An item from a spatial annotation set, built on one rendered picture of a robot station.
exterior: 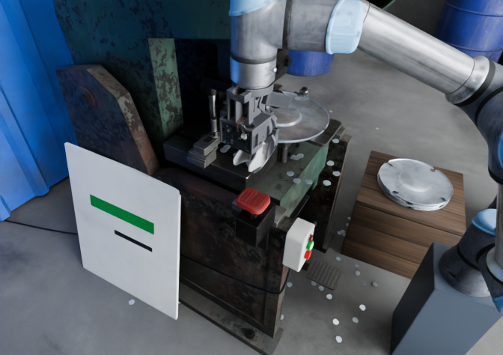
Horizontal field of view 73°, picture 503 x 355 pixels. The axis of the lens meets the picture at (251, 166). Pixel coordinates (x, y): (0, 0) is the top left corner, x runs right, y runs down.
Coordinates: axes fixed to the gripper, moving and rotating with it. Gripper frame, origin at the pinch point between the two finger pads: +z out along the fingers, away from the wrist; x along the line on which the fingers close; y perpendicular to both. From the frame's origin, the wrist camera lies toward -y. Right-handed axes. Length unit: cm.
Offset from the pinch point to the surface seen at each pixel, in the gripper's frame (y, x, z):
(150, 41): -12.0, -40.8, -13.9
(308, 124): -32.1, -2.7, 7.3
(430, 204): -68, 37, 47
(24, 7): -28, -137, -3
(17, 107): -9, -136, 36
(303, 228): -9.3, 9.6, 22.6
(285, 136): -22.9, -5.0, 7.3
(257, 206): 2.0, 2.0, 9.4
